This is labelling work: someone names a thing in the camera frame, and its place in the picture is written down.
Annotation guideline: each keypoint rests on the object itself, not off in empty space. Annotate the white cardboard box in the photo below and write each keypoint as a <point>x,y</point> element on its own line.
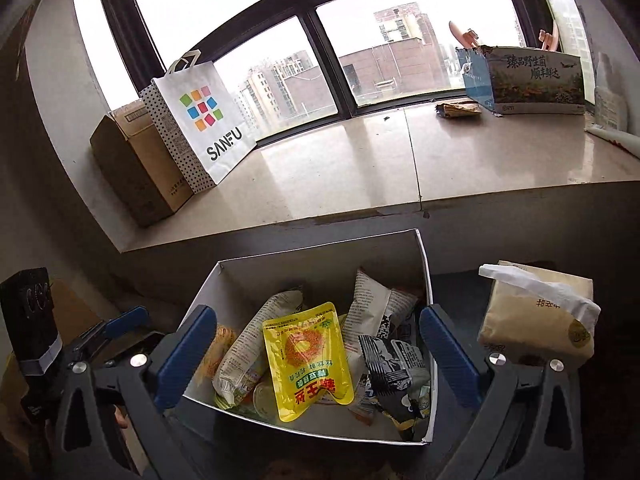
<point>325,425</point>

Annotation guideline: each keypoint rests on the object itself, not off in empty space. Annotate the long white green snack packet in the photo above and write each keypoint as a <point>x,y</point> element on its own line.
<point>250,345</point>

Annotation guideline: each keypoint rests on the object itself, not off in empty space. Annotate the yellow snack pouch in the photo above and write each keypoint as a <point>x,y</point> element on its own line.
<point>307,360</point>

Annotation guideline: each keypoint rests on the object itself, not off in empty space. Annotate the white dotted paper shopping bag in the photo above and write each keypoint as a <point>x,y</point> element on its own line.
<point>210,130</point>

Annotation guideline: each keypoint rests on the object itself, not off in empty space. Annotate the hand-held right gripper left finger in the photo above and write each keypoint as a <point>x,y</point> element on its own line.
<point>185,355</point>

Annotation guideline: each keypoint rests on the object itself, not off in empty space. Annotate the brown cardboard box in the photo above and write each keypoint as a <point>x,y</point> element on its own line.
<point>135,170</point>

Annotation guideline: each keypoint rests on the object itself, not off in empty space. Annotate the flat brown packet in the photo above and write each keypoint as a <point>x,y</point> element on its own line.
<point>457,110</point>

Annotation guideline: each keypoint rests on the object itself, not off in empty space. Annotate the white snack packet black print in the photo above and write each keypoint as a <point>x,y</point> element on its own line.
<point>372,305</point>

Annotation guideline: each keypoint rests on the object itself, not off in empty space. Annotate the orange snack packet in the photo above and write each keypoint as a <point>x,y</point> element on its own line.
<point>217,350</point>

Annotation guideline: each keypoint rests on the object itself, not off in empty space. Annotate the black window frame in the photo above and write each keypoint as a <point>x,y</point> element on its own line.
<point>330,60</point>

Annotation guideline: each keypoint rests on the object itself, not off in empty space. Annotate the landscape printed carton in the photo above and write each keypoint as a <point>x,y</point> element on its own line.
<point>535,82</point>

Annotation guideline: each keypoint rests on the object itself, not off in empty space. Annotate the beige soft tissue pack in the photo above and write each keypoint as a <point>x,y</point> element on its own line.
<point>530,325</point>

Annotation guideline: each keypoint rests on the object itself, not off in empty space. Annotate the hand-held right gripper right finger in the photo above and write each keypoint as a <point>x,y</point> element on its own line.
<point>445,355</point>

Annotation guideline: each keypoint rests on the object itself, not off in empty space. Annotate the pink hair clip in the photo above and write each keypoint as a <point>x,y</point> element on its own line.
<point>465,35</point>
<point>547,40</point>

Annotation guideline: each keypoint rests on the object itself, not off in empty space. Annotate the small blue paper bag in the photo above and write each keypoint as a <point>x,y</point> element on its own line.
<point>475,80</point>

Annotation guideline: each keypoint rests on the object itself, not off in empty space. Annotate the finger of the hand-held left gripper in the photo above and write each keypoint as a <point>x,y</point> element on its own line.
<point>135,342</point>
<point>127,319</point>

